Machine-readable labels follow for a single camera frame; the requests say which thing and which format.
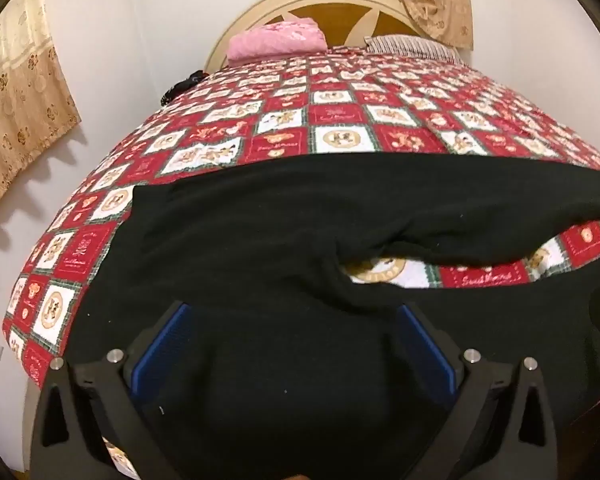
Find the pink pillow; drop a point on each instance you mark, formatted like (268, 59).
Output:
(275, 40)

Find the beige floral curtain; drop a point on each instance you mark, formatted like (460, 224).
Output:
(20, 110)
(430, 0)

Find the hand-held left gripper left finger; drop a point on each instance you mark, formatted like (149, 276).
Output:
(162, 350)

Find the black pants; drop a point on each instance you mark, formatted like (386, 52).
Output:
(280, 220)

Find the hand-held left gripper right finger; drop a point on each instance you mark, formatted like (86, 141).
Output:
(425, 355)

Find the red patchwork printed blanket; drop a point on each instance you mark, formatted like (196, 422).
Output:
(330, 110)

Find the dark cloth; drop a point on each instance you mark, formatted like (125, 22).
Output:
(182, 87)

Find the striped pillow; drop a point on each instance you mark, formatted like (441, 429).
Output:
(410, 46)

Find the beige wooden bed headboard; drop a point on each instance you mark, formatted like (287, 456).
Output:
(245, 25)

